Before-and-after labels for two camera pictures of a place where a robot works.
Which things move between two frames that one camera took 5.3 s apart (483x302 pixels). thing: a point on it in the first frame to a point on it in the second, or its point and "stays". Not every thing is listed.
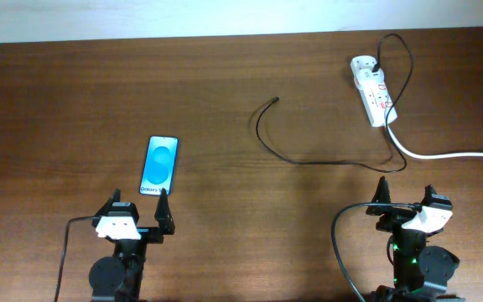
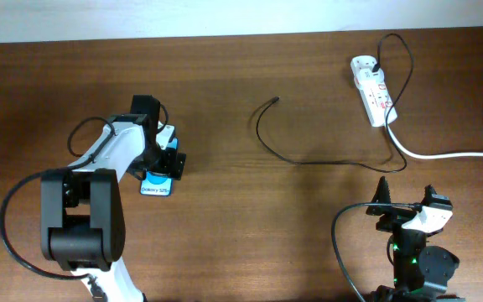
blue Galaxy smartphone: [158, 165] stays
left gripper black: [153, 235] to [166, 166]
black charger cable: [386, 116] stays
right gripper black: [392, 216] stays
